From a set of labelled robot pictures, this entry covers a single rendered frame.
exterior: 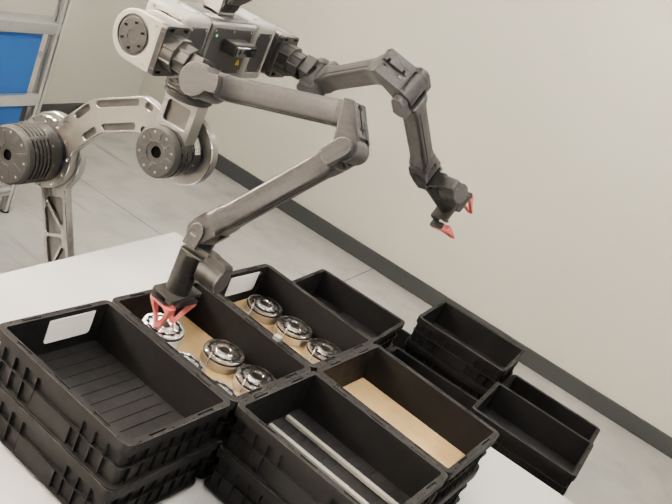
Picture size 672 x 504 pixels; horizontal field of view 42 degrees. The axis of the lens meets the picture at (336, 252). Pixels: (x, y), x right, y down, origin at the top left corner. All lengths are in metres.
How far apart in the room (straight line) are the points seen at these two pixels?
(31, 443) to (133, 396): 0.23
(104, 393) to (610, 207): 3.39
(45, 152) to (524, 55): 2.90
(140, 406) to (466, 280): 3.38
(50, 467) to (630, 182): 3.58
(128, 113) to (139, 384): 0.89
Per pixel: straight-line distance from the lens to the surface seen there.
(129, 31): 2.09
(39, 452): 1.84
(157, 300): 2.00
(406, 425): 2.25
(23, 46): 3.92
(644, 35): 4.73
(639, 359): 4.93
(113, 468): 1.70
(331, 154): 1.78
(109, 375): 1.97
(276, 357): 2.11
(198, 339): 2.20
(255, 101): 1.91
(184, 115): 2.34
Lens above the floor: 1.94
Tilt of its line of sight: 22 degrees down
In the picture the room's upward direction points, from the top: 25 degrees clockwise
